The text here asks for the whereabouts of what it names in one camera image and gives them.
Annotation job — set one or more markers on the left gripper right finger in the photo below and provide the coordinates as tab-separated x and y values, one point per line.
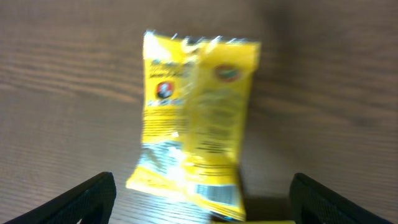
313	203

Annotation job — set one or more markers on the yellow snack bag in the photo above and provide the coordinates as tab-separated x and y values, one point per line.
196	93

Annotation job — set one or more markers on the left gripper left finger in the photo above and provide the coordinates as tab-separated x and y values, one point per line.
91	202

